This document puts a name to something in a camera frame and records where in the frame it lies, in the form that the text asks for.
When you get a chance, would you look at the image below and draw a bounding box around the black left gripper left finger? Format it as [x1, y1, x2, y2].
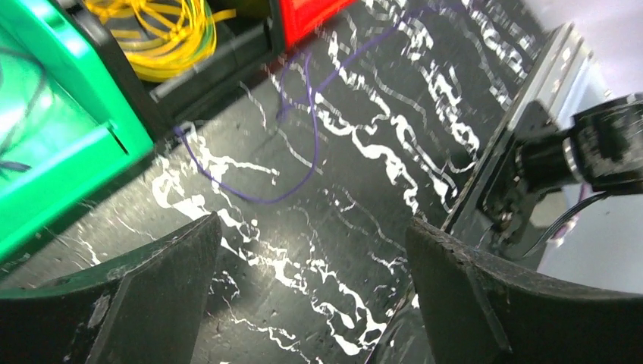
[1, 214, 222, 363]

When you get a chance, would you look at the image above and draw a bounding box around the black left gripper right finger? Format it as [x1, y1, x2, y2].
[406, 219, 642, 363]

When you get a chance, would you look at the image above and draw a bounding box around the green plastic bin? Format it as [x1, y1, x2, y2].
[1, 1, 153, 260]

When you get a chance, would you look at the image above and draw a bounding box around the black plastic bin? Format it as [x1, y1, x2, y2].
[58, 1, 286, 140]

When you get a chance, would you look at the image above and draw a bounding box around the red plastic bin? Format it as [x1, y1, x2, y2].
[278, 0, 355, 49]

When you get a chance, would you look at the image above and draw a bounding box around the aluminium table frame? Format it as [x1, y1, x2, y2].
[500, 23, 610, 139]

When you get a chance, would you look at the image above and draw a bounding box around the yellow green wire coil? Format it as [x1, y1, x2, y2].
[83, 0, 237, 84]

